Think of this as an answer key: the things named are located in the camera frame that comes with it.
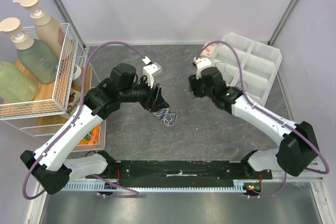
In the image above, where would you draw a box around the orange snack packet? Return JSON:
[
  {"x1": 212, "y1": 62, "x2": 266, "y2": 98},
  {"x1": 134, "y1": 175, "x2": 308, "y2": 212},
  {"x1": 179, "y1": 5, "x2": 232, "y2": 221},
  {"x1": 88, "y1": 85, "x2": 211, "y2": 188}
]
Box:
[{"x1": 79, "y1": 125, "x2": 100, "y2": 147}]

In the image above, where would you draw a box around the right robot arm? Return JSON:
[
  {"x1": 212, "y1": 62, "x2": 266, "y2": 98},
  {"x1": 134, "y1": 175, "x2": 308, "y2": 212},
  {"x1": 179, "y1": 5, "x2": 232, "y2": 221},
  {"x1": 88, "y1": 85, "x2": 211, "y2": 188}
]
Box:
[{"x1": 188, "y1": 67, "x2": 319, "y2": 179}]

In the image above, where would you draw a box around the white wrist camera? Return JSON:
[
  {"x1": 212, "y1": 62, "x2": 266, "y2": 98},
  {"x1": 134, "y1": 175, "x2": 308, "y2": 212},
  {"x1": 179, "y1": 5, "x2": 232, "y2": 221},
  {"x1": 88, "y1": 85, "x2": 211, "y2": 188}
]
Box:
[
  {"x1": 142, "y1": 56, "x2": 162, "y2": 88},
  {"x1": 193, "y1": 57, "x2": 212, "y2": 79}
]

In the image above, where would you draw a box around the white slotted cable duct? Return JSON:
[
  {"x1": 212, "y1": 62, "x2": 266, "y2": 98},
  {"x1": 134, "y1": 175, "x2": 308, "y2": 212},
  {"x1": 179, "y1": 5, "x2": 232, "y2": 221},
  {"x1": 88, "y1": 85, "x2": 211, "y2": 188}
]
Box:
[{"x1": 62, "y1": 179, "x2": 246, "y2": 193}]

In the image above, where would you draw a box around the wooden shelf board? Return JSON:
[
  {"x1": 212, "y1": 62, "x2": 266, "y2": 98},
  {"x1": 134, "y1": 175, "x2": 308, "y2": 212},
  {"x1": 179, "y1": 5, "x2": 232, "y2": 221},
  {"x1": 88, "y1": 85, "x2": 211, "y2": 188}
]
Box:
[{"x1": 1, "y1": 56, "x2": 86, "y2": 136}]

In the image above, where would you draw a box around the white thin cable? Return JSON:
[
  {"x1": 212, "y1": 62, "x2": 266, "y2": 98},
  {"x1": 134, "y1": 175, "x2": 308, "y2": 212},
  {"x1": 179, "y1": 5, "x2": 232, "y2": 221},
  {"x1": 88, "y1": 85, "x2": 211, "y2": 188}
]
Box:
[{"x1": 153, "y1": 108, "x2": 177, "y2": 127}]

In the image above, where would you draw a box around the grey-green pump bottle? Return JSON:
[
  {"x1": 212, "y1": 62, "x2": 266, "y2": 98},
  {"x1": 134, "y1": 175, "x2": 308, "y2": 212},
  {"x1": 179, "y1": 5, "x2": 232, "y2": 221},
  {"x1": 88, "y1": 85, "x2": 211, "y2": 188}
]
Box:
[{"x1": 1, "y1": 17, "x2": 58, "y2": 84}]

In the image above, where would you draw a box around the small red white box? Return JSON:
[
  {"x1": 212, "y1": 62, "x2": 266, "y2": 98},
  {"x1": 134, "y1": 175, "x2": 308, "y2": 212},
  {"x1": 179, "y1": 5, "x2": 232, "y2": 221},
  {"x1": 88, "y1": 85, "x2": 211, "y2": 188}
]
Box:
[{"x1": 199, "y1": 41, "x2": 218, "y2": 59}]

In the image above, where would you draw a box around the small white cup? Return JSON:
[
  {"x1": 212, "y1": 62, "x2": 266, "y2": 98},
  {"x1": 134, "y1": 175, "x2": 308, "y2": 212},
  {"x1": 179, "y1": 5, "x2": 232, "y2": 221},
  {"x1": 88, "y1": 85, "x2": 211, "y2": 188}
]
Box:
[{"x1": 72, "y1": 65, "x2": 82, "y2": 82}]

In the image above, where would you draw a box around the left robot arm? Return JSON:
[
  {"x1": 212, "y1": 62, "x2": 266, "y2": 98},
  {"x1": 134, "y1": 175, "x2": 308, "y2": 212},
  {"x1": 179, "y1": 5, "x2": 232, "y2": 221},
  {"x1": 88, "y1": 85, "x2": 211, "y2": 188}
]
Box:
[{"x1": 20, "y1": 62, "x2": 167, "y2": 195}]

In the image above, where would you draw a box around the light green bottle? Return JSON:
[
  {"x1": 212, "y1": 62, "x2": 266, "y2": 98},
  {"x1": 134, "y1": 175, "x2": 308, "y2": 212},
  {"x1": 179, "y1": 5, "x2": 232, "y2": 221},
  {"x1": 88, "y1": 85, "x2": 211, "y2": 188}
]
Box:
[{"x1": 1, "y1": 61, "x2": 37, "y2": 103}]

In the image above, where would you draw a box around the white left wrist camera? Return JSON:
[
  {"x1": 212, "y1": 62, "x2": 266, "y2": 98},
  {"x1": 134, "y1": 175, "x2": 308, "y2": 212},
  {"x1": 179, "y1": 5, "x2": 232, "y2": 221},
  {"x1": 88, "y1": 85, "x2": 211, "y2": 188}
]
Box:
[{"x1": 142, "y1": 56, "x2": 162, "y2": 88}]

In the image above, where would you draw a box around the brown white snack bag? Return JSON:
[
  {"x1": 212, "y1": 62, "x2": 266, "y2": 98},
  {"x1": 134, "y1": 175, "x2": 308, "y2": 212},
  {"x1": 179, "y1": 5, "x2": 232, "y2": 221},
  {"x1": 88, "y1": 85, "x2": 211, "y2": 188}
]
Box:
[{"x1": 60, "y1": 89, "x2": 81, "y2": 119}]

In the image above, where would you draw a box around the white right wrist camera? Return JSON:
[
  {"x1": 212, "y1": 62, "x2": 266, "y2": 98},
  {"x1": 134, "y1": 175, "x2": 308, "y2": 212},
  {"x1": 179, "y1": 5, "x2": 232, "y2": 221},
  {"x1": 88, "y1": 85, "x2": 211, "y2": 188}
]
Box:
[{"x1": 193, "y1": 57, "x2": 212, "y2": 79}]

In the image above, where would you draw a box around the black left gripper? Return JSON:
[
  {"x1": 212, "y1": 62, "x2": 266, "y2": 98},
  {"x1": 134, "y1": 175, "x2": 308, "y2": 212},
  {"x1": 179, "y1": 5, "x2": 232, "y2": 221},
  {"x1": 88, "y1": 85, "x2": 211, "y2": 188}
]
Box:
[{"x1": 120, "y1": 75, "x2": 170, "y2": 113}]

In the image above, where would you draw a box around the beige pump bottle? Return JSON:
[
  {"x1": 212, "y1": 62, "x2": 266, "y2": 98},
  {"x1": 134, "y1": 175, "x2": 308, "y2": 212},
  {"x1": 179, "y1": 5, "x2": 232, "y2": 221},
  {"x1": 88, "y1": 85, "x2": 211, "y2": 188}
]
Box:
[{"x1": 13, "y1": 0, "x2": 65, "y2": 59}]

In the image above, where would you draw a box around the black thin cable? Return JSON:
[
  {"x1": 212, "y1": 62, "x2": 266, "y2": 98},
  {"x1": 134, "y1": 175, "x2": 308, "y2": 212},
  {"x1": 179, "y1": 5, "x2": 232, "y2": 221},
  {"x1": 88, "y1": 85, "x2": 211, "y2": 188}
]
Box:
[{"x1": 214, "y1": 61, "x2": 236, "y2": 83}]

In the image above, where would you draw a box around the blue thin cable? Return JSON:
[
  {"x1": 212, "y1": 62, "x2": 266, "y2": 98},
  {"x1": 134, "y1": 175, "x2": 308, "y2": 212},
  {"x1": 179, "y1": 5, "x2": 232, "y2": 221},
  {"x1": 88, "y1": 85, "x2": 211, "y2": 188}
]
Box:
[{"x1": 154, "y1": 108, "x2": 177, "y2": 125}]

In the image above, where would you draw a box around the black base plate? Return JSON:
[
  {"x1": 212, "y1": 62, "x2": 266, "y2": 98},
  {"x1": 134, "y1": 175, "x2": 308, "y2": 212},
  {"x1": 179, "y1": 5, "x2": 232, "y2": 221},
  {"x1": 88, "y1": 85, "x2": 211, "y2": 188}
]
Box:
[{"x1": 99, "y1": 161, "x2": 272, "y2": 187}]

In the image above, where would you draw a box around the white plastic compartment tray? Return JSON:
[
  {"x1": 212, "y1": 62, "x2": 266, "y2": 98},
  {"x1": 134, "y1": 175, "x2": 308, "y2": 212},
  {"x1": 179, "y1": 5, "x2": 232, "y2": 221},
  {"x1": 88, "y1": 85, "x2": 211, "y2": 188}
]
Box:
[{"x1": 210, "y1": 33, "x2": 282, "y2": 106}]

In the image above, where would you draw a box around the white wire basket shelf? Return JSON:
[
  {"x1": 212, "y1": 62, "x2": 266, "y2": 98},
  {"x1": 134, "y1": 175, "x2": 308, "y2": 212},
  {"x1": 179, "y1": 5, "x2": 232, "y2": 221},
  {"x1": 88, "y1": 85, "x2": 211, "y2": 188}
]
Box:
[{"x1": 0, "y1": 23, "x2": 107, "y2": 159}]

